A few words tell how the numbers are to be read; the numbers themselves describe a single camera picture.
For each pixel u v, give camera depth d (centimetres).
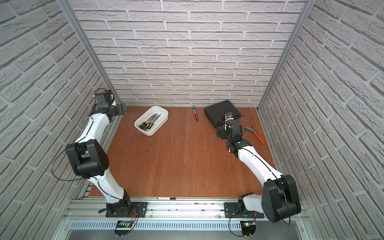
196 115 114
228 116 73
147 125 106
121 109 83
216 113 114
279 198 41
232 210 73
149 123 107
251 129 106
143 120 107
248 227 71
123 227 72
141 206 76
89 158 49
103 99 68
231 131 63
